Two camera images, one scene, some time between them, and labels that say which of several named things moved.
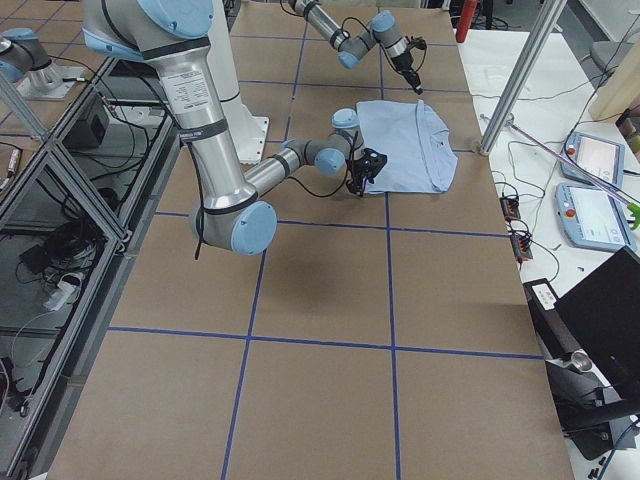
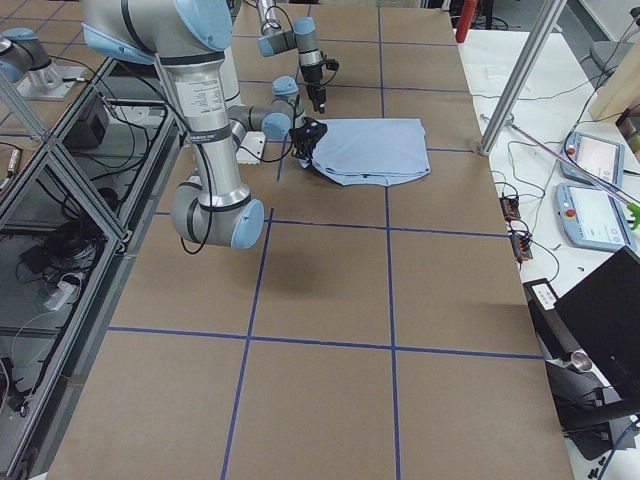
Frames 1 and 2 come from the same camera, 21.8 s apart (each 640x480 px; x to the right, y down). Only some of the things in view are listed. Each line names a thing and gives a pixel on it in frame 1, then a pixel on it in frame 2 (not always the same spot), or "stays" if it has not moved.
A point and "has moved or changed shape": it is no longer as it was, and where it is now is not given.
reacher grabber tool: x=631 y=206 stays
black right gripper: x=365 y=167 → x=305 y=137
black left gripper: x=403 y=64 → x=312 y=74
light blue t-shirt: x=416 y=140 has moved or changed shape
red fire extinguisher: x=467 y=14 stays
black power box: x=92 y=127 stays
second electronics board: x=521 y=246 stays
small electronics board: x=510 y=208 stays
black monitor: x=603 y=313 stays
